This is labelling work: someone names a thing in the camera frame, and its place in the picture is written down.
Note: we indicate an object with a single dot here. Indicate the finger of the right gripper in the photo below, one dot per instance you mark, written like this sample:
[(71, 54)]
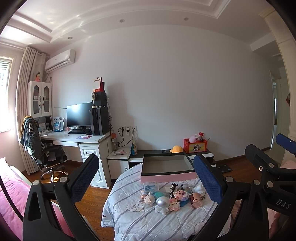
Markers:
[(287, 143), (264, 163)]

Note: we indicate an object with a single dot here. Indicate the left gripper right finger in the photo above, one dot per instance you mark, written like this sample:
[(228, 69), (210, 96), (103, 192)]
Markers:
[(251, 222)]

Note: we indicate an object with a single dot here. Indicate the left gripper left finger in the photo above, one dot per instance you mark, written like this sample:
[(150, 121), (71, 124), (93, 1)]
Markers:
[(40, 221)]

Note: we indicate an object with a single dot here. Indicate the rose gold tumbler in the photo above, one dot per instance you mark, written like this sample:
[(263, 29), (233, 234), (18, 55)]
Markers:
[(196, 200)]

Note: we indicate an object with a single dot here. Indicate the pink block donut figure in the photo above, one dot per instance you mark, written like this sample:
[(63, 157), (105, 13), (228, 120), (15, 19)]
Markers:
[(181, 195)]

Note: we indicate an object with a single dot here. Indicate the black hair clip white flowers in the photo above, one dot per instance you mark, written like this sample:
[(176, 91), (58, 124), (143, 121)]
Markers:
[(173, 189)]

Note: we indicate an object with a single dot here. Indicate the teal toy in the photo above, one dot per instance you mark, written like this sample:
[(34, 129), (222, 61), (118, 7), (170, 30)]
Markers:
[(159, 194)]

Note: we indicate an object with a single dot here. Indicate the clear box with blue cloth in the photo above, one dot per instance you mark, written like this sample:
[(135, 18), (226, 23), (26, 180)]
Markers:
[(151, 187)]

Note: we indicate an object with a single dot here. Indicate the blue highlighter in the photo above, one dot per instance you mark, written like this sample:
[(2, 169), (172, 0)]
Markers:
[(183, 203)]

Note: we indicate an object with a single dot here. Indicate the pink white block figure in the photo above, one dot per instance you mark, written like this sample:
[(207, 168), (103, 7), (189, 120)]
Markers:
[(174, 206)]

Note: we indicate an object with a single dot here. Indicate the baby doll blue dress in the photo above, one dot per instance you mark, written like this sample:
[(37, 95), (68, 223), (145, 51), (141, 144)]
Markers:
[(143, 195)]

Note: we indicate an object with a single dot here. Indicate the pink bedding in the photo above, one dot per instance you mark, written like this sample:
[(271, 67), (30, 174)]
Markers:
[(18, 191)]

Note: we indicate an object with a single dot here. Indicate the red toy storage box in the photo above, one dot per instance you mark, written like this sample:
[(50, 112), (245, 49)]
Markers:
[(196, 147)]

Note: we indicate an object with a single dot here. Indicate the black office chair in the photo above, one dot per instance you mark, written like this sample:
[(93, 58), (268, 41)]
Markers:
[(48, 156)]

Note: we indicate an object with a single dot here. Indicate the striped quilted table cover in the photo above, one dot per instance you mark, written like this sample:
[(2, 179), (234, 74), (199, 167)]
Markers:
[(132, 219)]

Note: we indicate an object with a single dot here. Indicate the yellow octopus plush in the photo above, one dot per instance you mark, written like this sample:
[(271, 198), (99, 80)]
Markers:
[(176, 149)]

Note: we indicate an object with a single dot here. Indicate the pink and black box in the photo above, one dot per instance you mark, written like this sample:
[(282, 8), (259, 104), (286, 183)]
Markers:
[(163, 168)]

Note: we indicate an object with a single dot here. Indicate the white desk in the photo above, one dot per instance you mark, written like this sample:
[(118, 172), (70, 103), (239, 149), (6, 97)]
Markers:
[(78, 149)]

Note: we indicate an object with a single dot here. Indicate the orange capped bottle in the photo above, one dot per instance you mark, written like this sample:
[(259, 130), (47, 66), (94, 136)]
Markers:
[(114, 140)]

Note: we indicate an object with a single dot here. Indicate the black computer monitor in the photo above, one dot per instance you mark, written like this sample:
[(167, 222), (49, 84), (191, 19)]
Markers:
[(79, 114)]

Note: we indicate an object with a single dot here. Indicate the white glass-door cabinet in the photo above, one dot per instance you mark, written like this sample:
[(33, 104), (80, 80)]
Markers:
[(39, 97)]

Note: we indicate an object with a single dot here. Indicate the black computer tower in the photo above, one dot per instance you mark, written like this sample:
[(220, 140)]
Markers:
[(99, 121)]

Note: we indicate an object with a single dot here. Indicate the black speaker box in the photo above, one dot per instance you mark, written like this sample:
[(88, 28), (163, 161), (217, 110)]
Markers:
[(99, 99)]

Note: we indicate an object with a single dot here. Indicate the doll on cabinet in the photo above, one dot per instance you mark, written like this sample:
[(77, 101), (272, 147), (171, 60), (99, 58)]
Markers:
[(38, 77)]

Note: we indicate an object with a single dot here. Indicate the white air conditioner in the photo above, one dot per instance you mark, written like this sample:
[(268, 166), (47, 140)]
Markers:
[(61, 60)]

